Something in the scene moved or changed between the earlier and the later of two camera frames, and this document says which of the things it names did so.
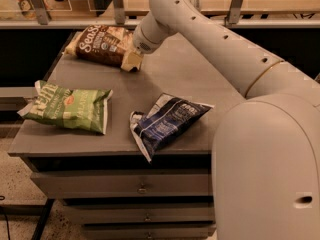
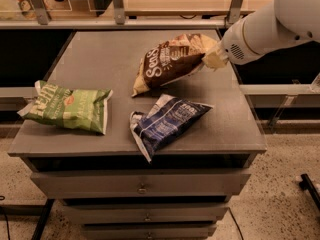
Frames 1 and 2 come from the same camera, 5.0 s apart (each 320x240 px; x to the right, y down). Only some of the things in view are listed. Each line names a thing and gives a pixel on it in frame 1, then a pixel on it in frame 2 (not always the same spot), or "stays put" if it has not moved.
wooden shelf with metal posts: x=127 y=5 stays put
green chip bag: x=80 y=108 stays put
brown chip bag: x=102 y=44 → x=171 y=60
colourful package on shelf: x=25 y=2 stays put
